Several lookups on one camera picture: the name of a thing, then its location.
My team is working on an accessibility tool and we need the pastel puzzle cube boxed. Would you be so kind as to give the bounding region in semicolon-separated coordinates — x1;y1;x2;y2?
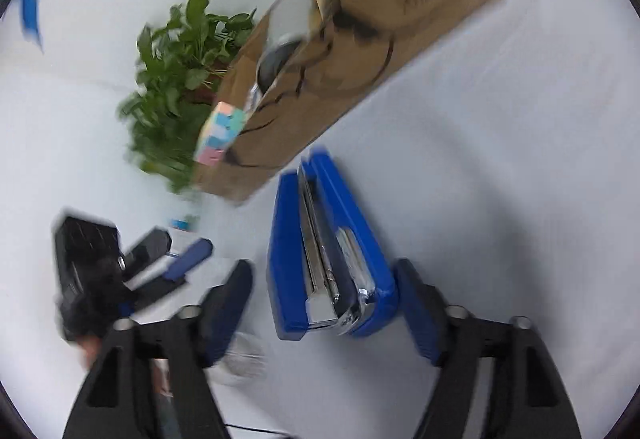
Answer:
194;101;247;166

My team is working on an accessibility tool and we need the blue stapler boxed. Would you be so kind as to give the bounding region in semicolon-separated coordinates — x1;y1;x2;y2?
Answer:
267;148;399;341

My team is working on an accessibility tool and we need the left hand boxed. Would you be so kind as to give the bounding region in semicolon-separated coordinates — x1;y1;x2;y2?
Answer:
77;336;102;370

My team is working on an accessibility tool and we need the white blue medicine box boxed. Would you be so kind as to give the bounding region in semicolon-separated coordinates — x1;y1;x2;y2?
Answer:
169;215;200;232

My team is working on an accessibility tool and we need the green potted plant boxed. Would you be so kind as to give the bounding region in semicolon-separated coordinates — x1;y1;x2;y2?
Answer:
117;0;255;194

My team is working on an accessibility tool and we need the silver metal can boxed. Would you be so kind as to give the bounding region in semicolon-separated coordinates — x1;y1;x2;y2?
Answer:
245;0;317;113

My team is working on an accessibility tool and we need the brown cardboard box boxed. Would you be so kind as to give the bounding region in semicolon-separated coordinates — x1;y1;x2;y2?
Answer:
194;0;492;203

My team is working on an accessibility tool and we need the black cable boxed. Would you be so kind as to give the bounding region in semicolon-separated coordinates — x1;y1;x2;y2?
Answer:
224;423;292;437

